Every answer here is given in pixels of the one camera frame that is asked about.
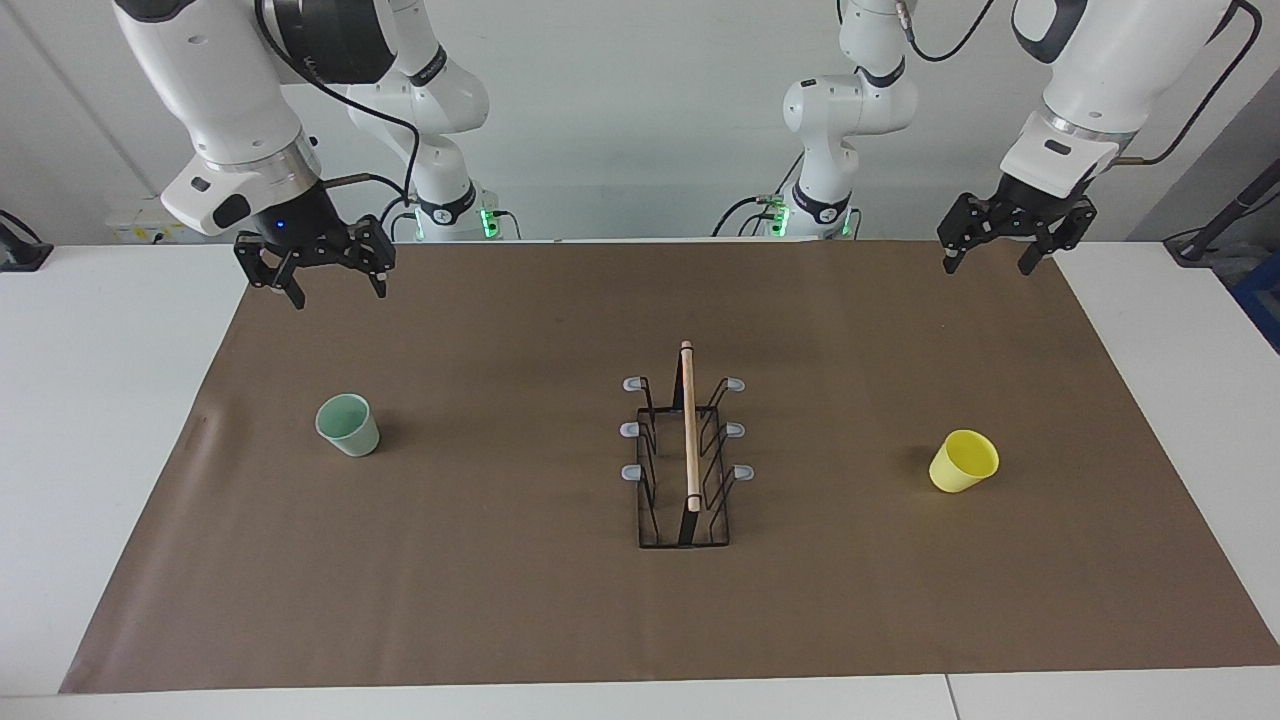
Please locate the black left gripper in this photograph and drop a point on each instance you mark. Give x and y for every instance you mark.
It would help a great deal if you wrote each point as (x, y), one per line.
(1025, 210)

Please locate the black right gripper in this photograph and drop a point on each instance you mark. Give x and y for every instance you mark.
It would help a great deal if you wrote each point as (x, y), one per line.
(300, 225)

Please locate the pale green cup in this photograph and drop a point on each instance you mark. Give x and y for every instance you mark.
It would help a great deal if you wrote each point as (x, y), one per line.
(350, 432)

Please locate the yellow cup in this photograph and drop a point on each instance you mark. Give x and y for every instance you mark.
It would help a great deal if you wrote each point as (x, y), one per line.
(962, 462)

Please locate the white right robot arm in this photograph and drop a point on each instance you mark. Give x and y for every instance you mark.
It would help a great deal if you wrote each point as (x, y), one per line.
(220, 90)

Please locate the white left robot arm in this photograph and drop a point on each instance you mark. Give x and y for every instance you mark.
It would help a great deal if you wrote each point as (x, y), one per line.
(1100, 70)

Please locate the white power strip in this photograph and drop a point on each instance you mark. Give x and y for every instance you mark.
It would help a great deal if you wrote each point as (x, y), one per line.
(150, 215)

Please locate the black stand pole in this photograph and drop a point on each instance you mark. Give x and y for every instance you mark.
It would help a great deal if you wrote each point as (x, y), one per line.
(1225, 215)

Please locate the blue box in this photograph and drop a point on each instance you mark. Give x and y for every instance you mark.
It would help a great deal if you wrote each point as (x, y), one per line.
(1262, 300)

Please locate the black table clamp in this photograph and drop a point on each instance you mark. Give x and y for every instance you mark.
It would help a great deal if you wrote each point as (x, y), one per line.
(22, 255)

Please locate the brown table mat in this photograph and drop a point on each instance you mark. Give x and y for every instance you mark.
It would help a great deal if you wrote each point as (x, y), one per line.
(480, 560)

